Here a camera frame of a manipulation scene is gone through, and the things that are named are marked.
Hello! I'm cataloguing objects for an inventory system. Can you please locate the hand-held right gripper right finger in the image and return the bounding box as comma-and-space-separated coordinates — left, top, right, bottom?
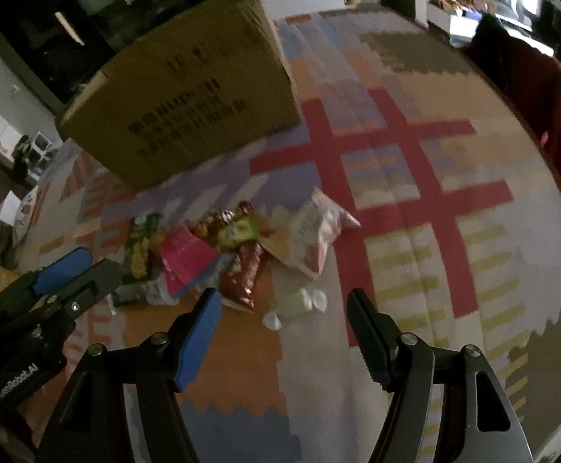
347, 288, 534, 463

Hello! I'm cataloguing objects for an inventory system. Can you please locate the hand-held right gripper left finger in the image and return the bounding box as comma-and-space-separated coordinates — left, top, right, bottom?
34, 288, 223, 463

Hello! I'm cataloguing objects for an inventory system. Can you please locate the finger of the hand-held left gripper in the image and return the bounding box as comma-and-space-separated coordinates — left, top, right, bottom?
34, 259, 124, 321
0, 247, 93, 319

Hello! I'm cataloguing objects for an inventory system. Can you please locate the green yellow snack packet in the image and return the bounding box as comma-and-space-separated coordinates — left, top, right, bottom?
123, 212, 163, 281

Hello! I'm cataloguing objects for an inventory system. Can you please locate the white jelly cup pack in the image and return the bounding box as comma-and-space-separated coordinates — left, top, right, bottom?
280, 287, 328, 320

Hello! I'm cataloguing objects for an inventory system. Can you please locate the red shiny snack packet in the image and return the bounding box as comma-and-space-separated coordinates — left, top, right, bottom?
220, 241, 266, 312

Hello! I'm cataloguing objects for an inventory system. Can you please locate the pink snack packet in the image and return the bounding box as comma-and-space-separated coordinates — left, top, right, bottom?
159, 226, 221, 297

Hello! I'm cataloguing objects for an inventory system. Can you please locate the green label snack packet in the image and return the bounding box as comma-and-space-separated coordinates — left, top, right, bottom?
215, 215, 259, 252

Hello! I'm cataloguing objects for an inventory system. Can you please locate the white pink snack bag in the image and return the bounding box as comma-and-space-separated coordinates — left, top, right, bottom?
290, 187, 362, 278

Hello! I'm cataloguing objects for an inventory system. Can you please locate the beige snack packet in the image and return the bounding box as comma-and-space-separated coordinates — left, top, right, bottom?
256, 207, 300, 267

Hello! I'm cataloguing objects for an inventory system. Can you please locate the brown cardboard box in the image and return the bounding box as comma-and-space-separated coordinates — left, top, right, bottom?
56, 0, 303, 189

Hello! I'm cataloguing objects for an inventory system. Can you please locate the white snack packet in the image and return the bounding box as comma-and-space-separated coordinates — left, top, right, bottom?
145, 274, 181, 307

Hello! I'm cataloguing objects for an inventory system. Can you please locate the dark stand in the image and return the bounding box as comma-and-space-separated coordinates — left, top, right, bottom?
13, 134, 34, 174

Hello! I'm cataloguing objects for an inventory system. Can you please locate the dark red chair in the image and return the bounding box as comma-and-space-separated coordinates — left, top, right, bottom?
468, 14, 561, 184

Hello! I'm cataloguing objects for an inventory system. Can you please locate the white low cabinet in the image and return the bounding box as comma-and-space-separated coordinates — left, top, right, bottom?
427, 0, 484, 43

